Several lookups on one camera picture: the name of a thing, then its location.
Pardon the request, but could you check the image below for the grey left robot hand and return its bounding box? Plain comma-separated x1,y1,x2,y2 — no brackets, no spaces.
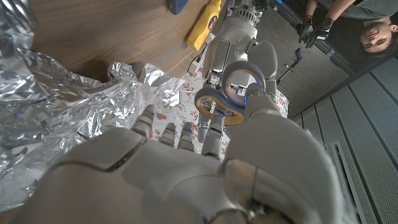
197,15,279,144

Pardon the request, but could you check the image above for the floral backdrop cloth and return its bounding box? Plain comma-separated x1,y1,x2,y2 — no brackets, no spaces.
149,32,290,156

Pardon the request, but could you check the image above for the person's left forearm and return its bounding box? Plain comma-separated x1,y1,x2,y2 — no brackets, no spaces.
306,0,320,18

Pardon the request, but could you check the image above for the aluminum foil sheet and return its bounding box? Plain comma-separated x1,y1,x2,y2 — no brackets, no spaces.
0,0,187,212

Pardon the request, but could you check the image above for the person in grey shirt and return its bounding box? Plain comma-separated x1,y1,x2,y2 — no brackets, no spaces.
317,0,398,58

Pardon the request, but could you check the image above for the person's left black gloved hand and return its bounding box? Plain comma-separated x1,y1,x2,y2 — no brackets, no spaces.
297,15,314,44

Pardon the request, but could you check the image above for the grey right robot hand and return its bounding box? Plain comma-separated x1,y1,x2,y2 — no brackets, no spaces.
9,83,355,224

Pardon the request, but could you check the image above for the white ceiling slot vent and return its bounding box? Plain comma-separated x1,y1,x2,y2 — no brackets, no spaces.
329,139,377,224

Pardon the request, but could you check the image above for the person's right black gloved hand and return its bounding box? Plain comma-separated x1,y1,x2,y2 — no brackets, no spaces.
305,17,335,50

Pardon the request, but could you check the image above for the yellow mustard bottle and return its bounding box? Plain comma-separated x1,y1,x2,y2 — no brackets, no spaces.
185,0,223,52

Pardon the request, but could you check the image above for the person's right forearm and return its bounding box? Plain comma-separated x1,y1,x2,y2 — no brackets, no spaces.
326,0,355,22

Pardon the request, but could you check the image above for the blue notebook with gold lettering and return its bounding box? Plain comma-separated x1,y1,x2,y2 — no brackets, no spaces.
167,0,190,16

